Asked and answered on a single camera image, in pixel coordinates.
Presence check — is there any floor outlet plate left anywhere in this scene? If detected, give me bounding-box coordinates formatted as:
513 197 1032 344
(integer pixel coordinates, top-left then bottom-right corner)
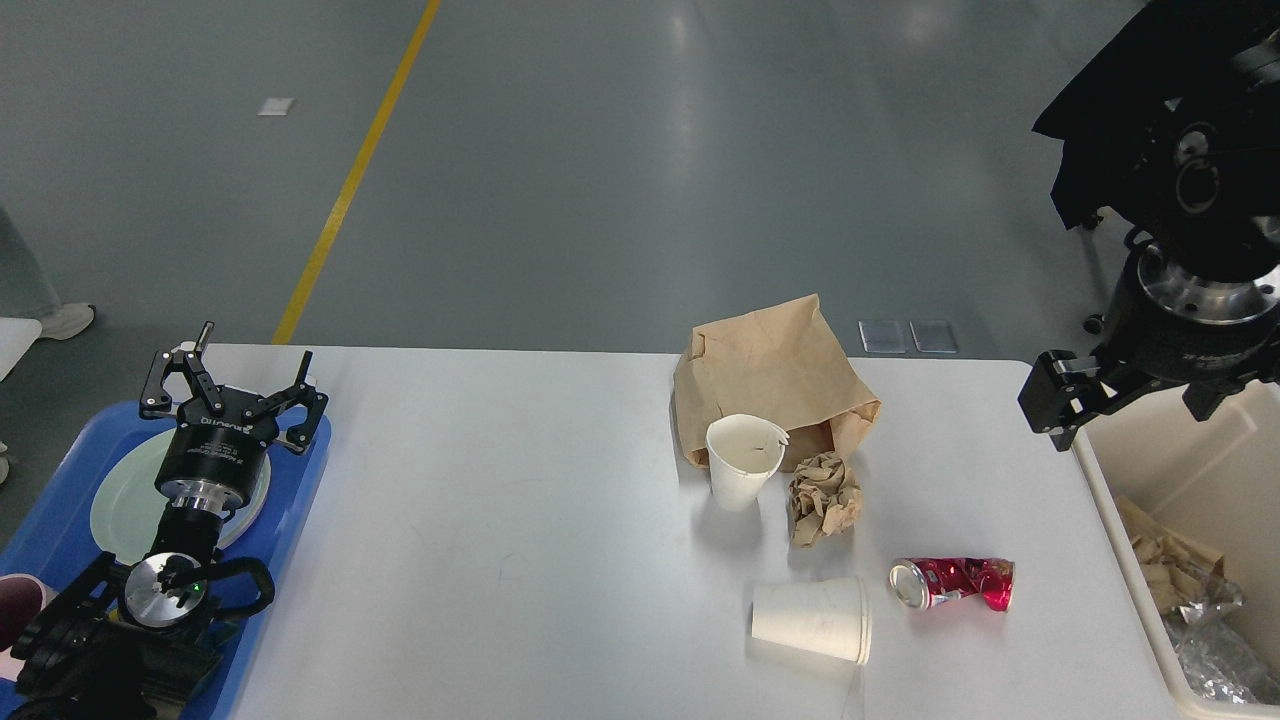
858 320 910 355

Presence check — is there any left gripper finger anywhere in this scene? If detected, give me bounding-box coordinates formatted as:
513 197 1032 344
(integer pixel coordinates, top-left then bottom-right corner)
138 322 227 419
239 350 329 456

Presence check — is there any floor outlet plate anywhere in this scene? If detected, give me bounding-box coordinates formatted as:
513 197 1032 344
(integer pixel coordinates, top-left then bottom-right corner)
909 319 959 355
858 320 910 355

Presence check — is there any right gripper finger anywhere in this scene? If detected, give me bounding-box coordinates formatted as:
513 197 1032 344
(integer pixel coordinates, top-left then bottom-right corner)
1018 350 1151 452
1181 378 1271 421

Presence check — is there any person's white shoe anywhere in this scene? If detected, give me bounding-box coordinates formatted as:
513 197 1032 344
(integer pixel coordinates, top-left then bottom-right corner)
37 304 96 341

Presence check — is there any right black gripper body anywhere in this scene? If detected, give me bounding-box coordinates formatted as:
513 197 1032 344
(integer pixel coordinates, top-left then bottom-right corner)
1094 242 1277 384

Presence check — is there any silver foil bag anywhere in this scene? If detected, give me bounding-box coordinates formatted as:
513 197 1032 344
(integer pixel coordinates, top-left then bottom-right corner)
1155 575 1245 644

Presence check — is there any black jacket on chair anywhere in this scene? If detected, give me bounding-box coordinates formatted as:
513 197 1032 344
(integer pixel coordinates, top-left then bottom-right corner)
1033 1 1277 229

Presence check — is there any crumpled brown paper ball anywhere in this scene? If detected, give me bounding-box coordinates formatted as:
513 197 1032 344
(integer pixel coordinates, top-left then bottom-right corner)
788 451 864 548

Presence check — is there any mint green plate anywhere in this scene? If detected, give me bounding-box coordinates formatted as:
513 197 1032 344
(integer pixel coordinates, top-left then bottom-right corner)
88 425 271 565

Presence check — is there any lying white paper cup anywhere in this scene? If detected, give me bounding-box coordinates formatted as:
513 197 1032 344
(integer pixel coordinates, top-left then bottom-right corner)
750 577 873 665

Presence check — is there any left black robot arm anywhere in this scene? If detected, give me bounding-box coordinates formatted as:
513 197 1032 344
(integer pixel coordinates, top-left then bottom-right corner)
3 328 332 719

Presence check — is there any white paper cup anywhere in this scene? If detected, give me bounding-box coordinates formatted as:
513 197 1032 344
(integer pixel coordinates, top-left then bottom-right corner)
705 414 790 512
750 577 873 665

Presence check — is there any blue plastic tray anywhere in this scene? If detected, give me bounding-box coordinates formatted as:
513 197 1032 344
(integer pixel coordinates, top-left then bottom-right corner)
1 402 332 719

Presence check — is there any beige plastic bin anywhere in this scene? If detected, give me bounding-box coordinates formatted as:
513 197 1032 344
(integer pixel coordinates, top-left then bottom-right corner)
1071 384 1279 719

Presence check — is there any pink ribbed mug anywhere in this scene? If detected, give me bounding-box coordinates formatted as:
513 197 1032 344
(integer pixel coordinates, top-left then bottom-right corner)
1 573 58 683

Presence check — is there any brown paper in foil bag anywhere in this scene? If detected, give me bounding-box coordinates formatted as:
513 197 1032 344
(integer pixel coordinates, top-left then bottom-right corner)
1129 530 1222 615

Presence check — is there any white office chair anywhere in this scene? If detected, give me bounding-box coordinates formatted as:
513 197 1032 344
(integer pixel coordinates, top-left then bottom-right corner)
1076 206 1149 336

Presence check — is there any crushed red soda can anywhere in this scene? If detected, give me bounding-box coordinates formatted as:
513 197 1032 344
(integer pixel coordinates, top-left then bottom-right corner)
888 557 1015 612

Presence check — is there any floor outlet plate right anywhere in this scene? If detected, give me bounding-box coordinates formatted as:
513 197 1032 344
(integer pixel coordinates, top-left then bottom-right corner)
909 319 959 355

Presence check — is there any large brown paper bag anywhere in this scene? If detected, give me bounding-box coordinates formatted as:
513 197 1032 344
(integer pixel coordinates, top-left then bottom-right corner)
673 295 882 473

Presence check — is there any person's grey trouser leg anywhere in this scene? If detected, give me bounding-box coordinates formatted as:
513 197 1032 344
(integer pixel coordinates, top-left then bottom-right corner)
1 208 61 320

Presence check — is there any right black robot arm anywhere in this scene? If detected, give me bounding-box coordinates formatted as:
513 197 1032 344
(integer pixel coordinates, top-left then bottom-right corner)
1018 12 1277 451

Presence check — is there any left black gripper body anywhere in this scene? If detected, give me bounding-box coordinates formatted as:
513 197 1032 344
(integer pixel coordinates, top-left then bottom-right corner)
154 395 279 512

